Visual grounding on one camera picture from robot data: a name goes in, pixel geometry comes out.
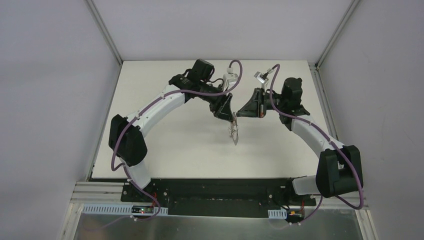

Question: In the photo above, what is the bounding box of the left controller board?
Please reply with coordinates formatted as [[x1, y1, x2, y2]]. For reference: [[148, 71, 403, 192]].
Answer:
[[131, 205, 155, 215]]

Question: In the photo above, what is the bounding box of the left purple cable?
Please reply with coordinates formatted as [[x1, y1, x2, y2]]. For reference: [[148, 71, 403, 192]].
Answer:
[[82, 59, 243, 231]]

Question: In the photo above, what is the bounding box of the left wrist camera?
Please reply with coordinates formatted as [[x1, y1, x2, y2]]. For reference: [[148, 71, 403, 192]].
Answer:
[[221, 67, 239, 92]]

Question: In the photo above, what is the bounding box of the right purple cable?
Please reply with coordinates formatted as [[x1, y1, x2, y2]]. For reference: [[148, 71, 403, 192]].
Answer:
[[268, 63, 365, 229]]

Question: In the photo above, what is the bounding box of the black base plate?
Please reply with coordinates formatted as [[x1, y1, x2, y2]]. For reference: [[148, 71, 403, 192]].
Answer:
[[120, 178, 316, 218]]

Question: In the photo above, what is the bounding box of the controller board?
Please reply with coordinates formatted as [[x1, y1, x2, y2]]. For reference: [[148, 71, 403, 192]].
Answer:
[[286, 211, 304, 222], [131, 205, 155, 215]]

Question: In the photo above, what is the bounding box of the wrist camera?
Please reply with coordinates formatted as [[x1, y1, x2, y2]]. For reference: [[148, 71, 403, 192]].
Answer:
[[254, 69, 273, 90], [221, 67, 239, 92]]

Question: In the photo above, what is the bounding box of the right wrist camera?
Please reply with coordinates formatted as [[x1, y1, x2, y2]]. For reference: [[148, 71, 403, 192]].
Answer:
[[254, 69, 273, 90]]

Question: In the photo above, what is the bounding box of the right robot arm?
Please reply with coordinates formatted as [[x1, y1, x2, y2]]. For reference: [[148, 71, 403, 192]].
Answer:
[[235, 77, 363, 205]]

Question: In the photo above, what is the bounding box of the right controller board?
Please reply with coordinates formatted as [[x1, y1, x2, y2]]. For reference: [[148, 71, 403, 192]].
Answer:
[[286, 211, 304, 222]]

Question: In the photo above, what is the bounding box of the purple cable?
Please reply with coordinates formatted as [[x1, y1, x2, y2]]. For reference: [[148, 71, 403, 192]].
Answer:
[[268, 63, 365, 229], [82, 59, 243, 231]]

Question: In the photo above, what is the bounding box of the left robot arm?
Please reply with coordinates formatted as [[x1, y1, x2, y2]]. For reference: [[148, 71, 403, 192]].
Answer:
[[108, 59, 243, 203]]

